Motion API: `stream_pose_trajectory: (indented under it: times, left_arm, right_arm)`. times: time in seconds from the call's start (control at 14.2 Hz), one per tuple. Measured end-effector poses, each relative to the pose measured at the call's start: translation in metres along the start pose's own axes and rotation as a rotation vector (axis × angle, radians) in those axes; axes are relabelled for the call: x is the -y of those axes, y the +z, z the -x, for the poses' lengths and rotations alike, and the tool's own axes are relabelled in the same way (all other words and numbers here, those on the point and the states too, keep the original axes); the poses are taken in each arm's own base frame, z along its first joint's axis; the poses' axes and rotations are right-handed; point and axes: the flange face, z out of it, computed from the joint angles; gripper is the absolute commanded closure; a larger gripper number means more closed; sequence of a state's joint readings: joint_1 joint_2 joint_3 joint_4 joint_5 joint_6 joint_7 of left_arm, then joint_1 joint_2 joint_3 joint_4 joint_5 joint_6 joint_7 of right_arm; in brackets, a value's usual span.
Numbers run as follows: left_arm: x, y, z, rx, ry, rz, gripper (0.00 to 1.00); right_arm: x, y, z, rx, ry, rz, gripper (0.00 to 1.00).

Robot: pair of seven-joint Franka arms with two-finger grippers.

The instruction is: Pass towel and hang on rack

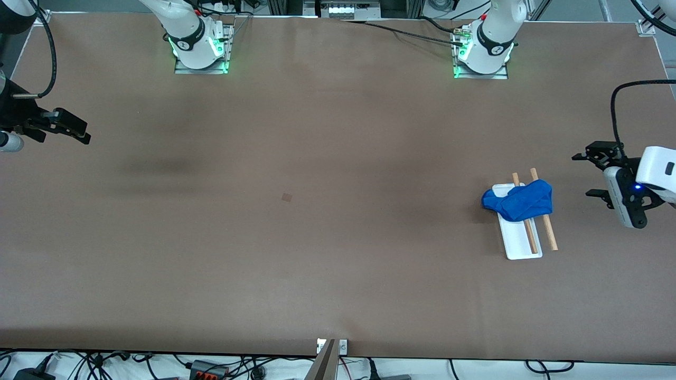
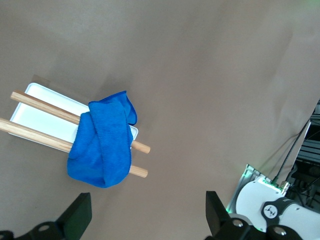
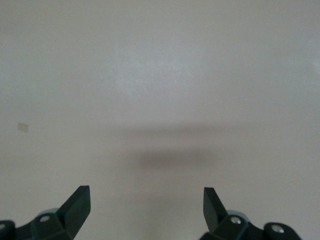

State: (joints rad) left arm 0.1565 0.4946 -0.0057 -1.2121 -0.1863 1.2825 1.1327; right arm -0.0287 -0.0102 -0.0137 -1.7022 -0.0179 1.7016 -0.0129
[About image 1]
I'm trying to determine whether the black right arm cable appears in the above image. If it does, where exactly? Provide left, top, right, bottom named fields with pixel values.
left=13, top=0, right=57, bottom=99

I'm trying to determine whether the black orange power strip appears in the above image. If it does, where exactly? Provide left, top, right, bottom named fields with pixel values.
left=189, top=360, right=229, bottom=380

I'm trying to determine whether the blue microfibre towel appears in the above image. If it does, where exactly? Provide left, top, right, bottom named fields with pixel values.
left=482, top=179, right=553, bottom=222

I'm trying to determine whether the black looped floor cable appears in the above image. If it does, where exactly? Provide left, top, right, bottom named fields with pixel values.
left=525, top=360, right=575, bottom=374

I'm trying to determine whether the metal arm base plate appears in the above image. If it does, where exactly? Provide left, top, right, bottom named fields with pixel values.
left=174, top=21, right=234, bottom=75
left=453, top=32, right=509, bottom=80

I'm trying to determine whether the black power adapter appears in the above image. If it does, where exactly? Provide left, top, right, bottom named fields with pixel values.
left=13, top=368, right=56, bottom=380

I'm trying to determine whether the wooden rack rod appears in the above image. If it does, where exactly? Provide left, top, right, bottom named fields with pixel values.
left=530, top=168, right=558, bottom=251
left=511, top=173, right=538, bottom=254

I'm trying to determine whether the white power strip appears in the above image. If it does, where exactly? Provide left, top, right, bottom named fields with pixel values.
left=304, top=0, right=382, bottom=21

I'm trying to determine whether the white towel rack base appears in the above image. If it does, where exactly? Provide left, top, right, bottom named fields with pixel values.
left=492, top=183, right=543, bottom=260

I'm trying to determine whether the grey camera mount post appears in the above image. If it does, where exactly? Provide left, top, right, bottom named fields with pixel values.
left=305, top=339, right=339, bottom=380

